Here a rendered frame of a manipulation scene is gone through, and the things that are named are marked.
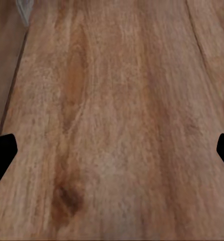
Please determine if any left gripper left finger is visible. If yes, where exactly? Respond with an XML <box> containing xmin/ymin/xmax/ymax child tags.
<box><xmin>0</xmin><ymin>134</ymin><xmax>18</xmax><ymax>180</ymax></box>

